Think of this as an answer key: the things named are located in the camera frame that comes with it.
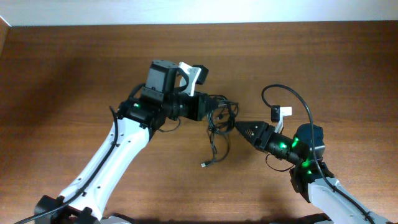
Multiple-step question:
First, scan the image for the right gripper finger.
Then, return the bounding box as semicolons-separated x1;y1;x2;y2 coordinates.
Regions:
237;127;258;145
235;121;267;131

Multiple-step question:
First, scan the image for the black usb cable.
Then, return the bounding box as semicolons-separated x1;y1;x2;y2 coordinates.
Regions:
200;94;240;169

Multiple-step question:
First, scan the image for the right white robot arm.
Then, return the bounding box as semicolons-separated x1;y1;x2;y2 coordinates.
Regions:
235;121;391;223

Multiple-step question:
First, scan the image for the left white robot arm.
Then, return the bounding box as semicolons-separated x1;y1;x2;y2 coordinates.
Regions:
24;60;217;223

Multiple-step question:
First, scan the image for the right camera black cable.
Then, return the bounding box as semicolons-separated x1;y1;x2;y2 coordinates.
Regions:
261;83;374;222

